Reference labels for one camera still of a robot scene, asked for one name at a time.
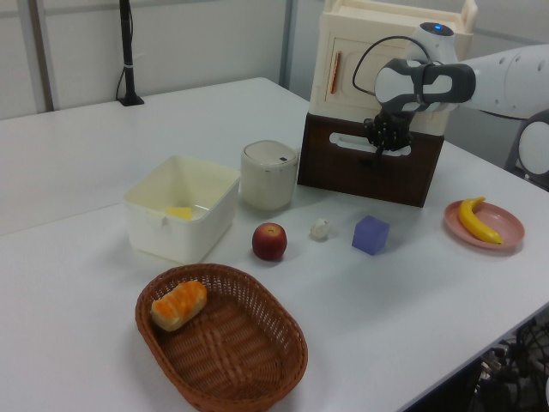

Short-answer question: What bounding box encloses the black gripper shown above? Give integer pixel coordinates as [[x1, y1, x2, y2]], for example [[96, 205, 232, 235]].
[[363, 110, 415, 171]]

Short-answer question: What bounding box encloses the wooden drawer with white handle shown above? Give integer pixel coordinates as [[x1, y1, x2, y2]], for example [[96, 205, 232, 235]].
[[299, 113, 445, 172]]

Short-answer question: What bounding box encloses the dark brown wooden cabinet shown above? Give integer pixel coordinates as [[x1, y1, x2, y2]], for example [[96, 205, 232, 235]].
[[297, 112, 446, 209]]

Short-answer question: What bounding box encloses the purple cube block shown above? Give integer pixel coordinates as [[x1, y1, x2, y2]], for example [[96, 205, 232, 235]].
[[351, 215, 391, 257]]

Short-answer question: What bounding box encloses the white garlic bulb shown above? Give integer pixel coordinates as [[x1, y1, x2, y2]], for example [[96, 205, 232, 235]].
[[309, 217, 332, 242]]

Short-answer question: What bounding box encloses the yellow toy banana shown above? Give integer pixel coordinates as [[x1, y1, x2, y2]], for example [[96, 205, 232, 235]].
[[457, 196, 504, 246]]

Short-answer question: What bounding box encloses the cream plastic storage box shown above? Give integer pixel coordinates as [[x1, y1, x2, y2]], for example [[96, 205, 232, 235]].
[[308, 0, 478, 136]]

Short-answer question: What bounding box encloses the small white trash can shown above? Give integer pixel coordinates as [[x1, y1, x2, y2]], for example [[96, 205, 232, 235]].
[[238, 139, 301, 211]]

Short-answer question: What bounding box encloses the pink plate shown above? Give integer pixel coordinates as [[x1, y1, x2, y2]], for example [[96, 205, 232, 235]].
[[443, 200, 526, 257]]

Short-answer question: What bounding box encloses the red apple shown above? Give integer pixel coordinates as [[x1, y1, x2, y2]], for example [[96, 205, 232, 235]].
[[251, 221, 288, 262]]

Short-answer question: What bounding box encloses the white plastic storage bin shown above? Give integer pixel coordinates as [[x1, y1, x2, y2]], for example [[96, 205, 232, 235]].
[[123, 154, 242, 266]]

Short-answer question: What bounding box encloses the brown wicker basket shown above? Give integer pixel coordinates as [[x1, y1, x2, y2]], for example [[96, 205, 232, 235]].
[[135, 263, 309, 412]]

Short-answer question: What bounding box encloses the toy bread loaf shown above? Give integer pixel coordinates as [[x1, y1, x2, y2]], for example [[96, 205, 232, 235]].
[[150, 281, 208, 332]]

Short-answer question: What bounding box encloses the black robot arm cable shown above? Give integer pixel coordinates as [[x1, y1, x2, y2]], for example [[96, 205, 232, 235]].
[[352, 35, 443, 102]]

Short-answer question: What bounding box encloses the black cable tangle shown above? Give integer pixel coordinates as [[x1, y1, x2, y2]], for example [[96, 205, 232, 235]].
[[471, 317, 549, 412]]

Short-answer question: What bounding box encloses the black camera stand pole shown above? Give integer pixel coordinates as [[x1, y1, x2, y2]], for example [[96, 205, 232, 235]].
[[116, 0, 146, 107]]

